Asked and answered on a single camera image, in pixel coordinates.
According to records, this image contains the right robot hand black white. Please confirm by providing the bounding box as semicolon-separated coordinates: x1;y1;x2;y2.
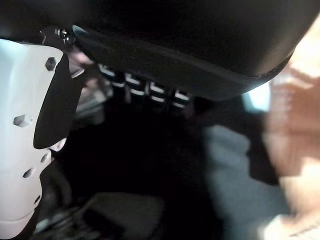
0;0;320;240

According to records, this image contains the brown wicker laundry basket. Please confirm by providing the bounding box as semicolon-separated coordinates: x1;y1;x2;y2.
258;23;320;240

